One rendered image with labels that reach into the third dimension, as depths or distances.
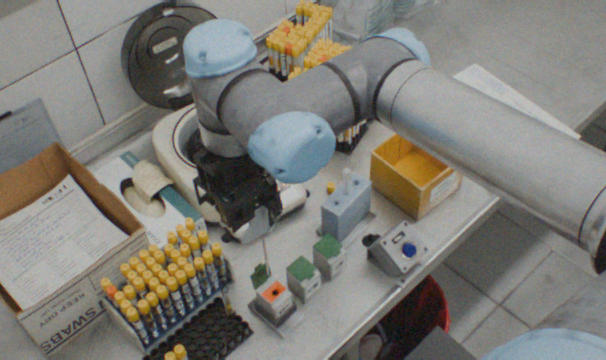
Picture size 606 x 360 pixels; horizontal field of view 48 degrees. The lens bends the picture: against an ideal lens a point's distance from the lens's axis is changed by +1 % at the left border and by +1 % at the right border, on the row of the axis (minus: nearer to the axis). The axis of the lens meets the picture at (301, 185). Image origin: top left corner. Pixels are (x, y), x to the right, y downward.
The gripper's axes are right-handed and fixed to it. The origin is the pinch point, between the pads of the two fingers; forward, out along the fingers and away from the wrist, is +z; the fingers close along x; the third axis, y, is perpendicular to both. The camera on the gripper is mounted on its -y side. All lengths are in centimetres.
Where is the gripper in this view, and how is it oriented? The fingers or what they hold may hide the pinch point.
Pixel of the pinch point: (261, 224)
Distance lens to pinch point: 98.6
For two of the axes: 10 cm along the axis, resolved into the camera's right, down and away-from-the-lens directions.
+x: 7.2, 5.2, -4.6
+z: 0.4, 6.3, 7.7
